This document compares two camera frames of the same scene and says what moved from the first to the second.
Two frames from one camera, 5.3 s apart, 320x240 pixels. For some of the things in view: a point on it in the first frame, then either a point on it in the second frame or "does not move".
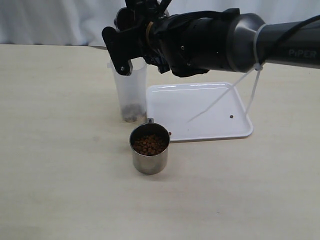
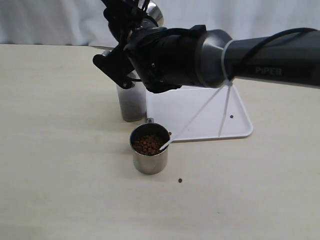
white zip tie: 257,69 -> 227,82
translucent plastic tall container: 132,92 does not move
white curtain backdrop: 81,22 does not move
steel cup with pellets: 149,143 does not move
